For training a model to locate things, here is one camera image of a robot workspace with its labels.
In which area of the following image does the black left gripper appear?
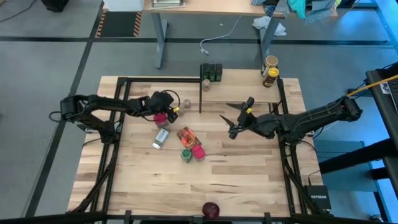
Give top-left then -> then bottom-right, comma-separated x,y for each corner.
141,90 -> 180,124

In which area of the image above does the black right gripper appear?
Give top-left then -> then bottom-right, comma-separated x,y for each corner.
220,96 -> 265,139

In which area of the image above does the red-lid smoked paprika tin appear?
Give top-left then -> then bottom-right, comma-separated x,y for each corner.
191,143 -> 206,162
154,112 -> 171,129

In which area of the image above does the white-lid bagel seasoning jar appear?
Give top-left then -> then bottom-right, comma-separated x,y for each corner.
152,128 -> 170,150

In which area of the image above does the orange taco seasoning packet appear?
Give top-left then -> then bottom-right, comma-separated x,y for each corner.
176,126 -> 202,149

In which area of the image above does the yellow-lid brown spice jar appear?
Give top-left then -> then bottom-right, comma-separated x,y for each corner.
262,67 -> 280,88

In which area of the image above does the green-lid herb jar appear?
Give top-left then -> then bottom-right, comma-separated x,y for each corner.
180,148 -> 193,164

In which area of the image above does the black hazard-striped floor mat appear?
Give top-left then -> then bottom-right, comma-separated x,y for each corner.
96,11 -> 143,39

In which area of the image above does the white cloth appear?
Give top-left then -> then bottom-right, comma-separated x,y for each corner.
252,16 -> 287,37

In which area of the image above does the dark red round object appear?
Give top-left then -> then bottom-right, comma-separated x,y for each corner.
201,202 -> 221,221

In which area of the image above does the wooden desk with grey legs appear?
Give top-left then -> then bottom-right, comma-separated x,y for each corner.
143,0 -> 338,70

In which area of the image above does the white box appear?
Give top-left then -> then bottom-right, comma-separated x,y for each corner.
103,0 -> 146,12

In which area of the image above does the pile of clothes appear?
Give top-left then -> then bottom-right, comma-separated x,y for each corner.
251,0 -> 343,24

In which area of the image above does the black floor object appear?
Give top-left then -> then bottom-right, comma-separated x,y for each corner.
40,0 -> 71,12

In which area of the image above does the black side desk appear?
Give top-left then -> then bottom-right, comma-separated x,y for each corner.
318,62 -> 398,224

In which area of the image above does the wooden shelf with black frame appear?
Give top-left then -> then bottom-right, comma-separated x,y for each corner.
199,63 -> 284,114

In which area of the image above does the black aluminium table frame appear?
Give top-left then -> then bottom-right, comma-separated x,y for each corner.
0,76 -> 398,224

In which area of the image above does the white cable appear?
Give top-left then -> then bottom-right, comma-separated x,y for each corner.
200,15 -> 243,57

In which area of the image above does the black Netgear network switch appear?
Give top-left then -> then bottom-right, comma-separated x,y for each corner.
303,185 -> 332,211

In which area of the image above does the yellow cable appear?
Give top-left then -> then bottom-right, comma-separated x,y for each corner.
346,73 -> 398,98

